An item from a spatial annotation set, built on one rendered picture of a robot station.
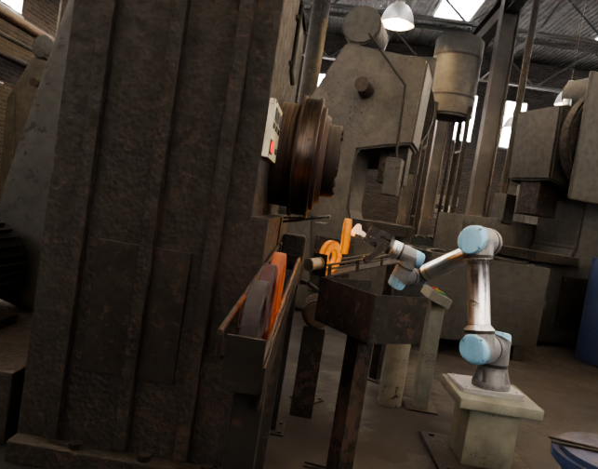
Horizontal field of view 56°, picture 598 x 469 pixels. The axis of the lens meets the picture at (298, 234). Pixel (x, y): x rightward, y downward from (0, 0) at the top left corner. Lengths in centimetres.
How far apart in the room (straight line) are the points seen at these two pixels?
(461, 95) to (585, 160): 590
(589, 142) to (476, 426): 347
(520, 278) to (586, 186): 120
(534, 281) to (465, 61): 706
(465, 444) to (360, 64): 345
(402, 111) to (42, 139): 294
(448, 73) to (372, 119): 629
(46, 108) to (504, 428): 235
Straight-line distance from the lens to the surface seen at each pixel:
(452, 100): 1100
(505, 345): 243
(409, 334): 168
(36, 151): 280
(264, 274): 127
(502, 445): 249
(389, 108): 492
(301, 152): 200
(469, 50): 1127
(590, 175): 544
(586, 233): 584
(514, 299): 461
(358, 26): 521
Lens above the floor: 93
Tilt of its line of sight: 3 degrees down
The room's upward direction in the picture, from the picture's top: 9 degrees clockwise
